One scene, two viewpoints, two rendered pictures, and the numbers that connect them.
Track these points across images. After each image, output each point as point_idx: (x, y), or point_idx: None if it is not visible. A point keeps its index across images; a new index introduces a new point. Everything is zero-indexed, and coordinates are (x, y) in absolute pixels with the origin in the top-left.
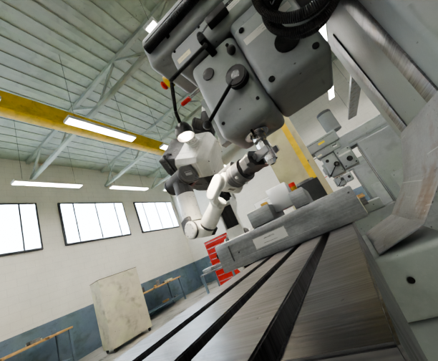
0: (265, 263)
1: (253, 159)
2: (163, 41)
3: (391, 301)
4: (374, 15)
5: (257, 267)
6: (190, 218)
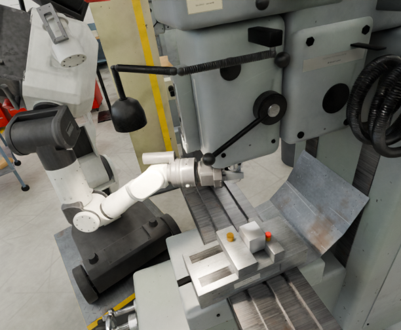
0: (268, 323)
1: (222, 180)
2: None
3: None
4: None
5: (257, 323)
6: (82, 205)
